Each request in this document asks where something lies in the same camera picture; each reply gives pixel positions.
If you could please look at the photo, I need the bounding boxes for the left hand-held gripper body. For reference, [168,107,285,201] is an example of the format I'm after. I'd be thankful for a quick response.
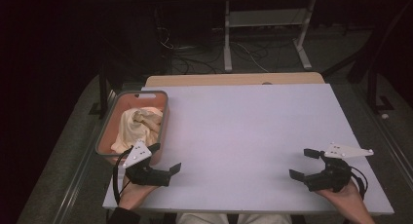
[122,138,171,188]

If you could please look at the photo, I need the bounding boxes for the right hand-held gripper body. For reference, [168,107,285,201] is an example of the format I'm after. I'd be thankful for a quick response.
[305,142,374,193]

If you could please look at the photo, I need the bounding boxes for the cream baby garment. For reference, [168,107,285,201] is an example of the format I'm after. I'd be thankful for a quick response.
[110,106,164,154]

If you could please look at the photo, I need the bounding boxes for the pink plastic basket grey rim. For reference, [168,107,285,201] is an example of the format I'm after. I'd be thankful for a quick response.
[94,90,169,167]

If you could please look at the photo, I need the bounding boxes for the person's left hand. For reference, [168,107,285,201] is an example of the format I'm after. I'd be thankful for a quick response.
[118,176,160,211]

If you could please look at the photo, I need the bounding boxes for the person's right hand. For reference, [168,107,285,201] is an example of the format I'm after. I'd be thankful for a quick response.
[315,179,372,218]

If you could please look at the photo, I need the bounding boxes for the person's legs light trousers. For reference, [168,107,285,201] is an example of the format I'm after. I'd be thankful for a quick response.
[175,212,293,224]

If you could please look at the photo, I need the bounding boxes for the black metal stand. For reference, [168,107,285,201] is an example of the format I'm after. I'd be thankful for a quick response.
[366,64,395,114]
[89,64,113,120]

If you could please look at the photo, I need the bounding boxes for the white metal stand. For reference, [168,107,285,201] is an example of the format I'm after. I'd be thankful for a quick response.
[223,0,318,73]

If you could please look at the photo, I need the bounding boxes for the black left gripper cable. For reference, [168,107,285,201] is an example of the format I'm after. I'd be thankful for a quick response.
[111,145,134,205]

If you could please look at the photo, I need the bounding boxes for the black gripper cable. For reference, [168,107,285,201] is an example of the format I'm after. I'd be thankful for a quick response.
[111,145,134,205]
[349,165,369,200]

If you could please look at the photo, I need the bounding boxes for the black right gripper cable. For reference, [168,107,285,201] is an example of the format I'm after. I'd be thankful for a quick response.
[349,165,369,200]

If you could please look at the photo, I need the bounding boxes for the metal floor rail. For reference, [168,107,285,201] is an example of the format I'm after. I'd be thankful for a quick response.
[52,91,118,224]
[355,83,413,184]

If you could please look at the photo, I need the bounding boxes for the tangle of floor cables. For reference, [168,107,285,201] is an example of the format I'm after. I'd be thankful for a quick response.
[155,25,271,75]

